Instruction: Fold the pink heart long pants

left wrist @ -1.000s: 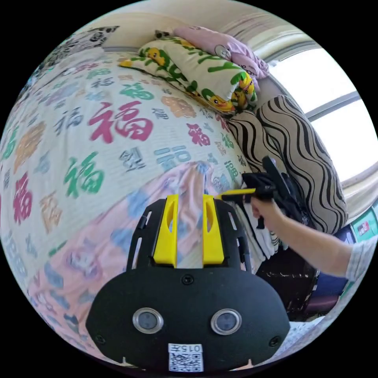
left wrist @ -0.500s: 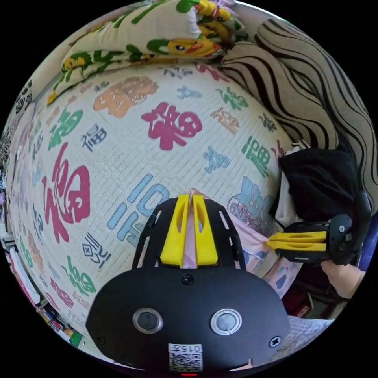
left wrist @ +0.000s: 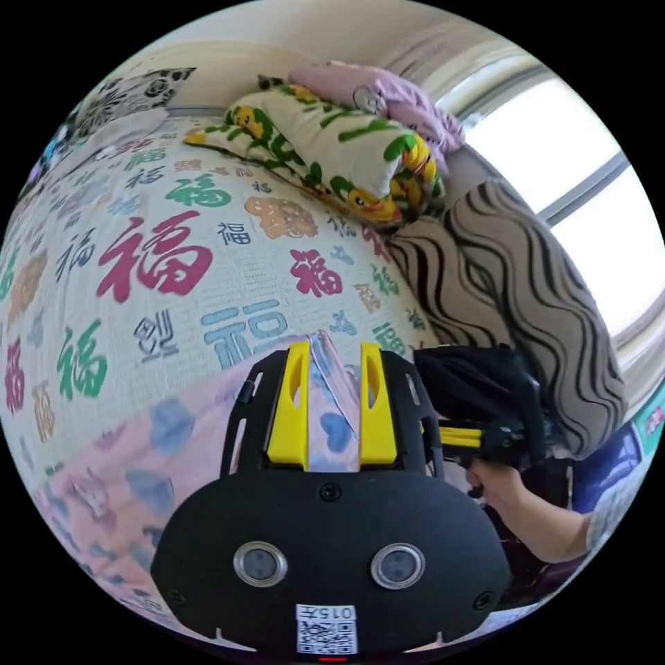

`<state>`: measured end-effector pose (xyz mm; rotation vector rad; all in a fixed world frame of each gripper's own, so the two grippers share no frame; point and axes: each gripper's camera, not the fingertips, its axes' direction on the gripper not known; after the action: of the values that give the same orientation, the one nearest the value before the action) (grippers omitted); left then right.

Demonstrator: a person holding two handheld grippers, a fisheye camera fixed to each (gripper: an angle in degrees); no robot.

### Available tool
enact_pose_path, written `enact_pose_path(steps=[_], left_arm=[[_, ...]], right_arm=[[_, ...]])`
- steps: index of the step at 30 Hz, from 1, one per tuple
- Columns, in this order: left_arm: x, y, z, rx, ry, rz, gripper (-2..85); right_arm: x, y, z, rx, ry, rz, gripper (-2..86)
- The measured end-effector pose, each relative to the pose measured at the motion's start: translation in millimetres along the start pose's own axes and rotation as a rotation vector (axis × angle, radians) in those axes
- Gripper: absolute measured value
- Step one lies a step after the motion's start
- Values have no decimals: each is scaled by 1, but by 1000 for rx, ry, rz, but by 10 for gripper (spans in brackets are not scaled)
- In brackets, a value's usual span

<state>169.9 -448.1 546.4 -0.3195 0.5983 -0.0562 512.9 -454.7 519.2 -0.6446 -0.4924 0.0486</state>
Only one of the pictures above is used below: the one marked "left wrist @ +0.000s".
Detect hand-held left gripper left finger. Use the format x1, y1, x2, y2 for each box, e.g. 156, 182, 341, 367
267, 342, 312, 466

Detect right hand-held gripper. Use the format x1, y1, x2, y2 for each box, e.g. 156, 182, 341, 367
414, 344, 547, 468

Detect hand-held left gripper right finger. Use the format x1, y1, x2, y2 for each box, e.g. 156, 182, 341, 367
360, 342, 400, 466

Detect pink heart long pants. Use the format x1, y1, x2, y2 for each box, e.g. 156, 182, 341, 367
30, 330, 364, 624

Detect person's right forearm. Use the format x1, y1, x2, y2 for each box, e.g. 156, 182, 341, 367
498, 486, 594, 566

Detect person's right hand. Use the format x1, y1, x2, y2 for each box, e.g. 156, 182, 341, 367
466, 459, 526, 520

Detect bed with printed sheet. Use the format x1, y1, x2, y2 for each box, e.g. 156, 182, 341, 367
0, 112, 450, 474

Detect beige cushion with black stripes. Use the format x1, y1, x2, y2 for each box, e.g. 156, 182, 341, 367
387, 179, 630, 461

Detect folded duck print quilt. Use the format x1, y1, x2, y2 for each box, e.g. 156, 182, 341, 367
182, 82, 447, 224

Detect window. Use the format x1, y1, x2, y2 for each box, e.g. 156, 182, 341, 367
436, 67, 664, 375

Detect folded purple quilt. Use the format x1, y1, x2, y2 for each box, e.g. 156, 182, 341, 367
288, 60, 466, 167

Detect black and white floral pillow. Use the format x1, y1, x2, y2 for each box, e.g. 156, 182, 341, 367
49, 66, 198, 152

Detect white curtain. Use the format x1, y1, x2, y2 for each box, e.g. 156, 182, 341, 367
382, 20, 526, 105

